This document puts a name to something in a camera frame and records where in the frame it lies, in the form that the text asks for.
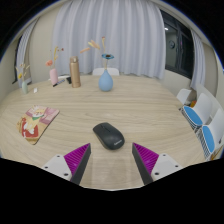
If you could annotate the large dark framed window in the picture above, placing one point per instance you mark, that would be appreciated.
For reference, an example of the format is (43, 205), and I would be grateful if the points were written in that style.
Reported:
(178, 50)

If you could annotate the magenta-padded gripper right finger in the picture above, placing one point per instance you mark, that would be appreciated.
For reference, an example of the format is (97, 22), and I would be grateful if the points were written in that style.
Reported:
(146, 159)

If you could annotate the gold metal drink bottle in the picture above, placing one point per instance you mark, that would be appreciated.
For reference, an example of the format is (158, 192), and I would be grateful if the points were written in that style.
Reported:
(75, 73)

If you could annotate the white chairs with blue seats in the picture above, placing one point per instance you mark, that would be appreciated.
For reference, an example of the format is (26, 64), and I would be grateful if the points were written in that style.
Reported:
(200, 116)

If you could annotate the blue vase with dried flowers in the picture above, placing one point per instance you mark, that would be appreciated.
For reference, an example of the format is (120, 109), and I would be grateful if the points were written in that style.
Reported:
(105, 82)

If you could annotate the plain white chair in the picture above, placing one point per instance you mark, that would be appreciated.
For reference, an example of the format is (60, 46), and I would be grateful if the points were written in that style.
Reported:
(115, 71)

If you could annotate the green vase with dried flowers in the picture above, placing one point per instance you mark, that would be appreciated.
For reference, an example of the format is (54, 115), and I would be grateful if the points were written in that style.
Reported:
(24, 88)

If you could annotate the black computer mouse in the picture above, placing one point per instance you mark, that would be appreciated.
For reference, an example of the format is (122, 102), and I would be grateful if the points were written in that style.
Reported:
(108, 136)

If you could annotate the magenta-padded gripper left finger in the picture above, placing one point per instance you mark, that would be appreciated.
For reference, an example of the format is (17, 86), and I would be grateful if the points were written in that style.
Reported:
(77, 159)

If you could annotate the pink vase with dried flowers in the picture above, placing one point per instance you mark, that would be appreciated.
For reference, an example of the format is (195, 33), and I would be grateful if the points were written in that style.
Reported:
(53, 77)

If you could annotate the narrow dark window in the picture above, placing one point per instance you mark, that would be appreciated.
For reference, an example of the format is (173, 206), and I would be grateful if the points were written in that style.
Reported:
(16, 63)

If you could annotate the dark marker pen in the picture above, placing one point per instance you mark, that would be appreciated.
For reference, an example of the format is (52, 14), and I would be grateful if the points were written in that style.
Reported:
(59, 83)

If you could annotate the wide white pleated curtain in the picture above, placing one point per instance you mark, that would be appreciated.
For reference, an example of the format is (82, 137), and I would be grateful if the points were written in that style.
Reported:
(126, 33)

